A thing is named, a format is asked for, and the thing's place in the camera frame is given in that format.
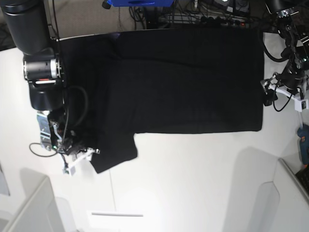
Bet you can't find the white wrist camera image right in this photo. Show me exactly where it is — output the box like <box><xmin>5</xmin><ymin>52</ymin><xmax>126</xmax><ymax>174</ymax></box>
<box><xmin>294</xmin><ymin>99</ymin><xmax>309</xmax><ymax>112</ymax></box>

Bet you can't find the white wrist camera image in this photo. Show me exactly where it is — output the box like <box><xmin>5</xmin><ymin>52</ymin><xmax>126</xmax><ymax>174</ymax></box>
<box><xmin>294</xmin><ymin>99</ymin><xmax>309</xmax><ymax>112</ymax></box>
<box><xmin>62</xmin><ymin>164</ymin><xmax>76</xmax><ymax>176</ymax></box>

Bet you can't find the black power strip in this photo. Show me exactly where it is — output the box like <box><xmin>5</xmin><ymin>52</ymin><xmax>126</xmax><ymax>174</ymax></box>
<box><xmin>199</xmin><ymin>16</ymin><xmax>250</xmax><ymax>28</ymax></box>

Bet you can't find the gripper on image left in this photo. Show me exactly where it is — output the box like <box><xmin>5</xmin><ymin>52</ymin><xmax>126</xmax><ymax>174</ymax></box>
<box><xmin>52</xmin><ymin>130</ymin><xmax>100</xmax><ymax>167</ymax></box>

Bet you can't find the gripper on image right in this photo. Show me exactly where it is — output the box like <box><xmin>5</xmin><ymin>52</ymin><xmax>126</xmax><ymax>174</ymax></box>
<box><xmin>260</xmin><ymin>71</ymin><xmax>309</xmax><ymax>106</ymax></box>

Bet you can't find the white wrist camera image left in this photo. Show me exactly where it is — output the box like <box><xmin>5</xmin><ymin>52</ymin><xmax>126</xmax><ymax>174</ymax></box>
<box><xmin>62</xmin><ymin>164</ymin><xmax>76</xmax><ymax>176</ymax></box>

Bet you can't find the blue glue gun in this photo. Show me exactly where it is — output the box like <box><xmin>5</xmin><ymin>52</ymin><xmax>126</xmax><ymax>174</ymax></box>
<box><xmin>297</xmin><ymin>112</ymin><xmax>309</xmax><ymax>166</ymax></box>

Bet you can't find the blue box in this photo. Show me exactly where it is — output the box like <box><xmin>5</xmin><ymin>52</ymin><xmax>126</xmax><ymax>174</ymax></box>
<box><xmin>108</xmin><ymin>0</ymin><xmax>174</xmax><ymax>7</ymax></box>

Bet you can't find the black keyboard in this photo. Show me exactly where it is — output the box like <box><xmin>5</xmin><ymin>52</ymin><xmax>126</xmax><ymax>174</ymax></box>
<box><xmin>296</xmin><ymin>167</ymin><xmax>309</xmax><ymax>193</ymax></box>

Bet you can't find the black T-shirt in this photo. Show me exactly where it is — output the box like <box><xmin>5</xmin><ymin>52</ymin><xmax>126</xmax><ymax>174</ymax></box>
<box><xmin>61</xmin><ymin>28</ymin><xmax>264</xmax><ymax>173</ymax></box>

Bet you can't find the black robot arm on image right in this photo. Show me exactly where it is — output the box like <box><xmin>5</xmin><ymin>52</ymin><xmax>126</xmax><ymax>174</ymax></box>
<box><xmin>259</xmin><ymin>0</ymin><xmax>309</xmax><ymax>112</ymax></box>

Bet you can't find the black robot arm on image left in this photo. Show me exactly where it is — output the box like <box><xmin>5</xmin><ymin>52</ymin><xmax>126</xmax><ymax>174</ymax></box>
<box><xmin>0</xmin><ymin>0</ymin><xmax>99</xmax><ymax>173</ymax></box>

